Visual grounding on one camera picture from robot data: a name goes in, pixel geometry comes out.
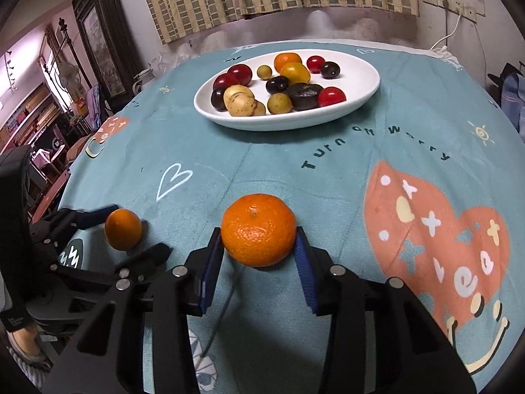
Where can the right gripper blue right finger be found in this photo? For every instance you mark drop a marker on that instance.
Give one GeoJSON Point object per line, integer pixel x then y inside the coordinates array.
{"type": "Point", "coordinates": [381, 338]}

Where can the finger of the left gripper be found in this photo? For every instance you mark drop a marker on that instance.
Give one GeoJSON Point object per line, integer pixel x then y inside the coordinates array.
{"type": "Point", "coordinates": [87, 219]}
{"type": "Point", "coordinates": [143, 265]}

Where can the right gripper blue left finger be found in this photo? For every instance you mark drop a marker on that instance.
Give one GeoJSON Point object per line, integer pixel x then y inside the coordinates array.
{"type": "Point", "coordinates": [105, 354]}

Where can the large orange mandarin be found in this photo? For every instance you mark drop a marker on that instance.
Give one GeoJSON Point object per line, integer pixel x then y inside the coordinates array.
{"type": "Point", "coordinates": [258, 230]}

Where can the dark plum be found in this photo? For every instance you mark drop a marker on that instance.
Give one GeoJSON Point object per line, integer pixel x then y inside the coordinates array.
{"type": "Point", "coordinates": [217, 98]}
{"type": "Point", "coordinates": [330, 70]}
{"type": "Point", "coordinates": [277, 84]}

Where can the brownish yellow round fruit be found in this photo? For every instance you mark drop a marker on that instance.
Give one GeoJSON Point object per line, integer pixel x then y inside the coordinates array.
{"type": "Point", "coordinates": [244, 106]}

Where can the large yellow loquat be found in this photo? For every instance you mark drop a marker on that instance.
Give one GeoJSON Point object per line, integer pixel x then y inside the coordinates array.
{"type": "Point", "coordinates": [232, 90]}

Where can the small yellow green fruit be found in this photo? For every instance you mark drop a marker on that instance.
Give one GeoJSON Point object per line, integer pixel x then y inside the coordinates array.
{"type": "Point", "coordinates": [264, 72]}

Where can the large dark wrinkled fruit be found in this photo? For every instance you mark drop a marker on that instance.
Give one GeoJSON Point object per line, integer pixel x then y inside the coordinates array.
{"type": "Point", "coordinates": [304, 96]}

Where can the yellow orange persimmon fruit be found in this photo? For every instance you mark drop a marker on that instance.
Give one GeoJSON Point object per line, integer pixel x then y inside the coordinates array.
{"type": "Point", "coordinates": [295, 72]}

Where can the red cherry tomato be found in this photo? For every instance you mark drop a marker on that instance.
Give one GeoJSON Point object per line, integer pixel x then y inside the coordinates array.
{"type": "Point", "coordinates": [315, 63]}
{"type": "Point", "coordinates": [330, 96]}

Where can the small orange mandarin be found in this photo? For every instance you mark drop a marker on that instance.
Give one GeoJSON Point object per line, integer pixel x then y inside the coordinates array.
{"type": "Point", "coordinates": [282, 59]}

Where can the person's left hand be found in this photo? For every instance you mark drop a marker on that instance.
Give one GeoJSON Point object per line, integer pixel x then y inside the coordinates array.
{"type": "Point", "coordinates": [24, 342]}

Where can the standing fan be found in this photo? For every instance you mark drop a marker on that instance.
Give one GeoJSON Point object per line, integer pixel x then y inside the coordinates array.
{"type": "Point", "coordinates": [69, 78]}

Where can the teal printed tablecloth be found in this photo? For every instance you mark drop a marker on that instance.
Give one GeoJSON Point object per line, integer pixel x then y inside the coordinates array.
{"type": "Point", "coordinates": [425, 182]}

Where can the dark framed picture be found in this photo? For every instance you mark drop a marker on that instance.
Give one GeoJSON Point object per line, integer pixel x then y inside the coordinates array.
{"type": "Point", "coordinates": [110, 48]}

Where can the blue clothes pile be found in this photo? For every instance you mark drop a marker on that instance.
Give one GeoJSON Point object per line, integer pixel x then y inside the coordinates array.
{"type": "Point", "coordinates": [509, 88]}

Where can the wall socket strip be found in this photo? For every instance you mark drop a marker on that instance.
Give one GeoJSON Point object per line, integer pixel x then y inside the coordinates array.
{"type": "Point", "coordinates": [459, 7]}

